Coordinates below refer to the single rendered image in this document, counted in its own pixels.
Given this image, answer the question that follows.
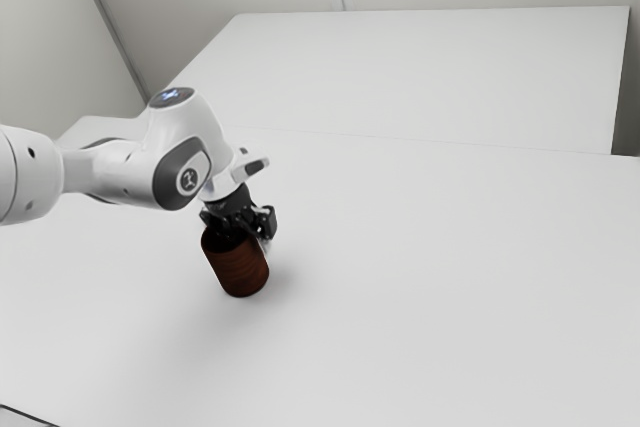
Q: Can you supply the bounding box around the brown wooden mug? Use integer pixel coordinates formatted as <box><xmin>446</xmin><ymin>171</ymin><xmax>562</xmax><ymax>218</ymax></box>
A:
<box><xmin>199</xmin><ymin>224</ymin><xmax>271</xmax><ymax>299</ymax></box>

